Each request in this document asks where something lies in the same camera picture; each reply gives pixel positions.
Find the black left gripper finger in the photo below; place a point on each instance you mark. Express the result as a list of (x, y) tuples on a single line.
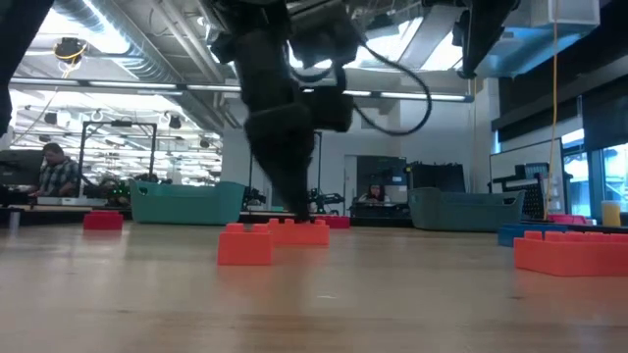
[(294, 186)]

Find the grey wall vent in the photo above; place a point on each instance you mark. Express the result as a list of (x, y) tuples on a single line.
[(367, 123)]

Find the small orange toy brick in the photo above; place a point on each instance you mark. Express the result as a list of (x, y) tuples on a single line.
[(245, 250)]

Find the whiteboard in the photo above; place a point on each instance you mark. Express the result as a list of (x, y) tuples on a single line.
[(510, 154)]

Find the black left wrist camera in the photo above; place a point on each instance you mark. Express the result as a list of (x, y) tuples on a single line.
[(329, 113)]

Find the white tray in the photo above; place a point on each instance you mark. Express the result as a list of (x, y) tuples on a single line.
[(73, 201)]

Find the person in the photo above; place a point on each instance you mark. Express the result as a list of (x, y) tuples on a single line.
[(59, 176), (374, 193)]

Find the red toy brick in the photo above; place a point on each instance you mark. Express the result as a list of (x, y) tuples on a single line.
[(338, 222), (103, 221)]

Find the black aluminium frame rail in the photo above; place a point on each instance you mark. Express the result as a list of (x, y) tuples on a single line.
[(373, 222), (603, 229), (34, 218)]

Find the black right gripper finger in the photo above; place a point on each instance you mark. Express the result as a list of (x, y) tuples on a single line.
[(486, 29)]

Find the teal plastic bin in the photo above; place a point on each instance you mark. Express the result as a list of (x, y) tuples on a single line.
[(186, 208)]

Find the long orange toy brick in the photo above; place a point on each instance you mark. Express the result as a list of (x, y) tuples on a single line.
[(304, 235)]

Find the black background robot arm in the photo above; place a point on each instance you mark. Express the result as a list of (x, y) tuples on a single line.
[(329, 198), (254, 196), (115, 193)]

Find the yellow cup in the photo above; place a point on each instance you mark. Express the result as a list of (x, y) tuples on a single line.
[(611, 215)]

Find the grey-blue plastic bin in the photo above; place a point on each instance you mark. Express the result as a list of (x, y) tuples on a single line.
[(461, 213)]

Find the linear ceiling light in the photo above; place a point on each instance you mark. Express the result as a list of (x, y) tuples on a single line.
[(51, 82), (441, 97), (358, 93), (132, 85), (211, 88)]

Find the grey metal post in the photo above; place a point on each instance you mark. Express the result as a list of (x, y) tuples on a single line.
[(15, 223)]

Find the blue toy brick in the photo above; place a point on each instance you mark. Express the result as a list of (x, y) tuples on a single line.
[(515, 234)]

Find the pink toy brick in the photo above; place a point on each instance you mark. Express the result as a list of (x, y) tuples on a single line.
[(566, 219)]

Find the black computer monitor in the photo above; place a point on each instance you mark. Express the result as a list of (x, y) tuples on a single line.
[(19, 169)]

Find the white barrel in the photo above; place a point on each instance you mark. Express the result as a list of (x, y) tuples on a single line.
[(400, 193)]

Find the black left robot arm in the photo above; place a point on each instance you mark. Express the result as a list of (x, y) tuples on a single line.
[(265, 54)]

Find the black pegboard rack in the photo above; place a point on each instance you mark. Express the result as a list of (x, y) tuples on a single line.
[(532, 171)]

